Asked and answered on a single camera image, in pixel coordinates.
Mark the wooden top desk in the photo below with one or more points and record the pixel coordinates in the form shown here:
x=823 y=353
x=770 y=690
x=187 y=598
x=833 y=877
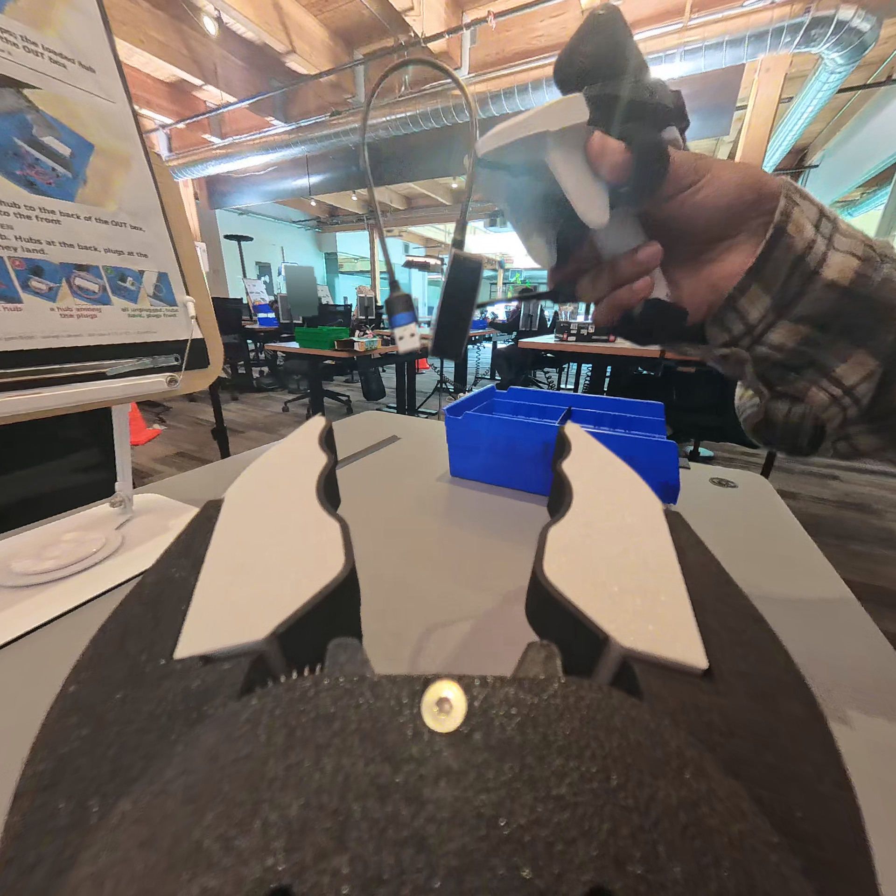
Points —
x=630 y=346
x=392 y=350

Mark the person's right forearm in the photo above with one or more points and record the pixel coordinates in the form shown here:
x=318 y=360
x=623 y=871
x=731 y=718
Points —
x=805 y=315

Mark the printed instruction sheet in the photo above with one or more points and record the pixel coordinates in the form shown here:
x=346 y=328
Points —
x=70 y=210

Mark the stack of green bins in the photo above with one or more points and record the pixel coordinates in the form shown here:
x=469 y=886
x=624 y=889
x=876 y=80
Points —
x=322 y=337

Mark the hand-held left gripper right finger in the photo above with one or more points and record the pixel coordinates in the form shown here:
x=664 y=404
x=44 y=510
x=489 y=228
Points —
x=616 y=567

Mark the black bag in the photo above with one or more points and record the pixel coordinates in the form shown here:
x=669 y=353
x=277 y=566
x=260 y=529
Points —
x=373 y=381

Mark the blue plastic bin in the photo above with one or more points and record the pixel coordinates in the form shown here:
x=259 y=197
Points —
x=504 y=455

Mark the small colourful box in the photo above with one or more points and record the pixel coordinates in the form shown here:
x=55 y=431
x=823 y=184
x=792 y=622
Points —
x=357 y=344

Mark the silver ventilation duct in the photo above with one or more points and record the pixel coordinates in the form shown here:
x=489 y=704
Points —
x=350 y=133

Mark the wooden clipboard board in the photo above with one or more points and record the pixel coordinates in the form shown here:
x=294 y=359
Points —
x=203 y=336

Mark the grey usb hub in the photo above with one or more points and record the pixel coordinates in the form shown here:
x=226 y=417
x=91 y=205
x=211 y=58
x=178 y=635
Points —
x=455 y=308

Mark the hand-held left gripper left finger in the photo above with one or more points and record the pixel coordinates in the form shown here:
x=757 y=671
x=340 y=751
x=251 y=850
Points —
x=266 y=553

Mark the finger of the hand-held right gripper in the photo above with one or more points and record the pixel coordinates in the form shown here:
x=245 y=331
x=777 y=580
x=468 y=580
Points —
x=581 y=182
x=532 y=129

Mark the person's right hand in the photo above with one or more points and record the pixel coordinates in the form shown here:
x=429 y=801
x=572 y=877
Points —
x=707 y=217

